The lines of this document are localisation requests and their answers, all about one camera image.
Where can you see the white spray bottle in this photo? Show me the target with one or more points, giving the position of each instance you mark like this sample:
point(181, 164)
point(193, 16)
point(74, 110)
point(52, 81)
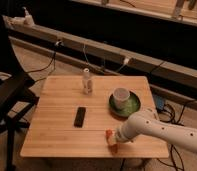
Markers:
point(28, 18)

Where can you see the white cup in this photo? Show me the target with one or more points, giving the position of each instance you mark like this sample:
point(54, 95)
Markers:
point(120, 95)

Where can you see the wooden table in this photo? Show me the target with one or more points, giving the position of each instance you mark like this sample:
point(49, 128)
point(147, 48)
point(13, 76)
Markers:
point(52, 132)

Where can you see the orange red pepper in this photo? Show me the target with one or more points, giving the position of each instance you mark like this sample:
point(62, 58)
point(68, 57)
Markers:
point(111, 141)

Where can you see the black remote control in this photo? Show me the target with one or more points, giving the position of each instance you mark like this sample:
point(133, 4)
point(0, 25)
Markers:
point(80, 115)

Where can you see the black chair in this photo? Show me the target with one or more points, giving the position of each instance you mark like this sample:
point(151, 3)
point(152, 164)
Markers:
point(16, 99)

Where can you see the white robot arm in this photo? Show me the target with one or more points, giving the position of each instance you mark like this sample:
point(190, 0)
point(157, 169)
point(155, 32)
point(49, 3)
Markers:
point(143, 122)

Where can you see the green plate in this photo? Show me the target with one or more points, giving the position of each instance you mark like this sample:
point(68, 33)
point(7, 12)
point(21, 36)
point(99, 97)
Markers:
point(133, 105)

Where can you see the blue object on floor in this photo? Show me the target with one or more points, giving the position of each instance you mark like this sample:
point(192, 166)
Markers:
point(159, 102)

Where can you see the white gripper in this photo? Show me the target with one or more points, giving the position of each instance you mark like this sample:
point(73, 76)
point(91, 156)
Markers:
point(119, 138)

